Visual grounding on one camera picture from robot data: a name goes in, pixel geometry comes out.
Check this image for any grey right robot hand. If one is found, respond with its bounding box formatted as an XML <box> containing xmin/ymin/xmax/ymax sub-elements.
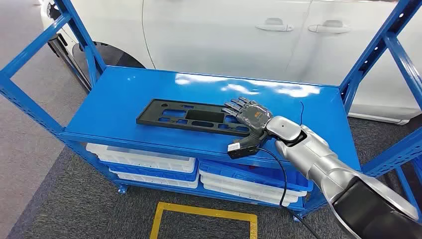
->
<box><xmin>222</xmin><ymin>96</ymin><xmax>274</xmax><ymax>147</ymax></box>

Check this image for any black plastic panel part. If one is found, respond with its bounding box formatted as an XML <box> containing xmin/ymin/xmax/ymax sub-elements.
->
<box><xmin>136</xmin><ymin>99</ymin><xmax>254</xmax><ymax>137</ymax></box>

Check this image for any blue metal shelf rack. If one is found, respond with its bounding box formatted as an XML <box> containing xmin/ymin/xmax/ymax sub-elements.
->
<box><xmin>0</xmin><ymin>0</ymin><xmax>422</xmax><ymax>222</ymax></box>

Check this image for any white car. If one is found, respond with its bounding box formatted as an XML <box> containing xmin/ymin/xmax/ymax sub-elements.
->
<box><xmin>39</xmin><ymin>0</ymin><xmax>422</xmax><ymax>126</ymax></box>

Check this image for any black car wheel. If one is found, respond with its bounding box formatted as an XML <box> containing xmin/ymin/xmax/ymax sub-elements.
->
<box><xmin>71</xmin><ymin>41</ymin><xmax>146</xmax><ymax>87</ymax></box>

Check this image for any grey metal stand pole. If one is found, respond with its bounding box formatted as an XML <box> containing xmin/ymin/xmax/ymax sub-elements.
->
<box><xmin>47</xmin><ymin>33</ymin><xmax>92</xmax><ymax>93</ymax></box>

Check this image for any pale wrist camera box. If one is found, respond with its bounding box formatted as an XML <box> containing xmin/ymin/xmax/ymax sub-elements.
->
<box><xmin>227</xmin><ymin>141</ymin><xmax>260</xmax><ymax>160</ymax></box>

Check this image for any black camera cable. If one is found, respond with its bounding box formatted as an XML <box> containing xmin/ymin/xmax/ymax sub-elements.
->
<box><xmin>257</xmin><ymin>147</ymin><xmax>322</xmax><ymax>239</ymax></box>

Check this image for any white car door handle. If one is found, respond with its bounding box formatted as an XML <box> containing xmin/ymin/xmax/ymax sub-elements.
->
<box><xmin>308</xmin><ymin>20</ymin><xmax>351</xmax><ymax>34</ymax></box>
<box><xmin>255</xmin><ymin>18</ymin><xmax>295</xmax><ymax>33</ymax></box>

